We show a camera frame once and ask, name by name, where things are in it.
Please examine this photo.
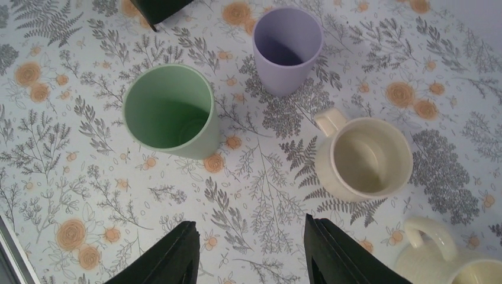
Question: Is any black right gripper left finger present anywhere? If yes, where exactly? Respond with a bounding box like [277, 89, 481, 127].
[107, 221, 200, 284]

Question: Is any floral tablecloth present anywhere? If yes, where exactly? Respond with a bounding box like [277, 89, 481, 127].
[1, 1, 501, 283]

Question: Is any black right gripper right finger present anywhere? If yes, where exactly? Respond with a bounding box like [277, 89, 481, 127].
[304, 214, 409, 284]

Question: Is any beige ceramic mug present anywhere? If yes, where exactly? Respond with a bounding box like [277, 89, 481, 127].
[394, 217, 501, 283]

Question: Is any aluminium corner profile left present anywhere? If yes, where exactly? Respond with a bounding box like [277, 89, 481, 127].
[1, 214, 40, 284]

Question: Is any cream ceramic mug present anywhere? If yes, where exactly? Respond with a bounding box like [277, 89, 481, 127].
[314, 108, 413, 202]

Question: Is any mint green plastic cup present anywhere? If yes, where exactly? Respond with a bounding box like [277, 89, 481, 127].
[123, 63, 220, 160]

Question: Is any lavender plastic cup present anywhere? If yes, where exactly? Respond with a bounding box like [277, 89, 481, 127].
[252, 7, 324, 97]

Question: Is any black wire dish rack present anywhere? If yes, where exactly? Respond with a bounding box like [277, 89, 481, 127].
[130, 0, 193, 32]

